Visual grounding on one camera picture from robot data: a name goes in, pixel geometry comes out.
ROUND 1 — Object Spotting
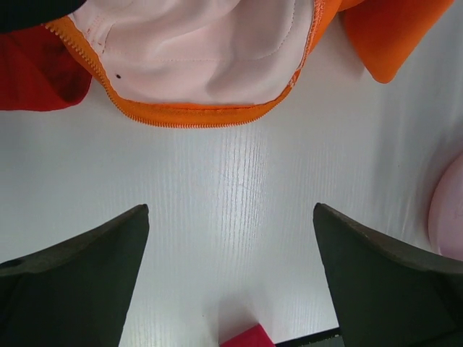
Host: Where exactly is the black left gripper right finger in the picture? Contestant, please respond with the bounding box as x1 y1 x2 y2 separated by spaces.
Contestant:
313 203 462 346

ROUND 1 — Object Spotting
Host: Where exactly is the pink plate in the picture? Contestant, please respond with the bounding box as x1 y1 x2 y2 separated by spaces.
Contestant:
428 154 462 261

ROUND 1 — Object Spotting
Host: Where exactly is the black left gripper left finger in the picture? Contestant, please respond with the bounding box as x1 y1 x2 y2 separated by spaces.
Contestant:
1 205 149 346

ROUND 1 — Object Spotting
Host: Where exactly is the red cloth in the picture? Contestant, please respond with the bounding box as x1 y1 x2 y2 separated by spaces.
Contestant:
1 26 92 111

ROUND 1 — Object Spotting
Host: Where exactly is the magenta cube block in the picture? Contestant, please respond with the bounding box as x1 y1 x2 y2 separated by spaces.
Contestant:
220 325 276 347

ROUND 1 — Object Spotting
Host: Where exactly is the orange zip jacket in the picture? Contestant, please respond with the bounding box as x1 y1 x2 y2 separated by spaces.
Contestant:
47 1 449 127

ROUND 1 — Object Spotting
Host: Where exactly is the black cloth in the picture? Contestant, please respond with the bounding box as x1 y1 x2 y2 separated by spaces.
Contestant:
0 0 86 34

